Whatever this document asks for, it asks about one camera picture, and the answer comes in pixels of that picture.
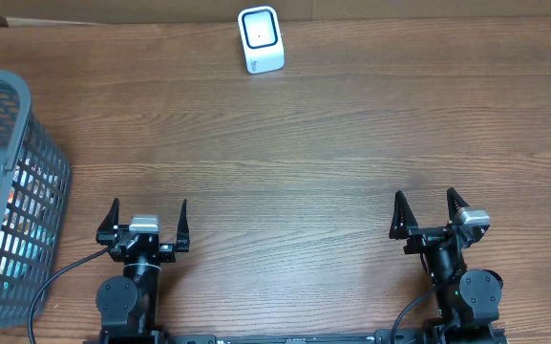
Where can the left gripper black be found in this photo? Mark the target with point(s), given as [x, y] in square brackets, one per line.
[142, 244]

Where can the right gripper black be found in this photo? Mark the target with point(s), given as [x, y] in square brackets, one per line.
[403, 224]

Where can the teal snack packet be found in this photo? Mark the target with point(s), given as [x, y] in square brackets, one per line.
[26, 257]

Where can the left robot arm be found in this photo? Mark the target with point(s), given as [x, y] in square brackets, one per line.
[128, 303]

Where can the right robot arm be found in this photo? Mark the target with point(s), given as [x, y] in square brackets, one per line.
[467, 299]

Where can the white barcode scanner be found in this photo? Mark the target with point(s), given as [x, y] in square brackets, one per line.
[261, 40]

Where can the grey plastic mesh basket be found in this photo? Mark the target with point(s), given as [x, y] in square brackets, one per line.
[35, 181]

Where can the cardboard strip at table edge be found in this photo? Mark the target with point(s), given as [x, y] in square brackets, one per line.
[28, 12]

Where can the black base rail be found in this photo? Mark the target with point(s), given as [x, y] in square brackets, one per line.
[299, 339]

